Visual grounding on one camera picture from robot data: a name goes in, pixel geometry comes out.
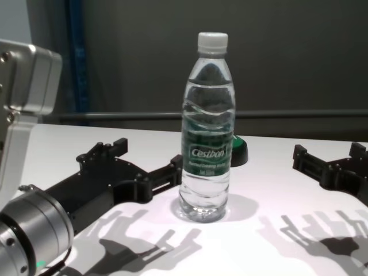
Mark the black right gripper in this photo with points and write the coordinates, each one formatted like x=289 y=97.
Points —
x=350 y=175

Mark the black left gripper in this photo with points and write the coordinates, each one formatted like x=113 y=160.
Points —
x=115 y=175

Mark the clear water bottle green label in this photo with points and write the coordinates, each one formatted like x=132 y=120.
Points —
x=207 y=161

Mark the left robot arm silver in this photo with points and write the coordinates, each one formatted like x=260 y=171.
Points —
x=34 y=227

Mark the green YES button black base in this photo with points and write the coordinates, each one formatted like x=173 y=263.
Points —
x=240 y=152

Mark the grey horizontal rail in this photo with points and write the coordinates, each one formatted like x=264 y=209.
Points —
x=287 y=115

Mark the blue vertical post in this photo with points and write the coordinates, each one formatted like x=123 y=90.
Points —
x=79 y=57

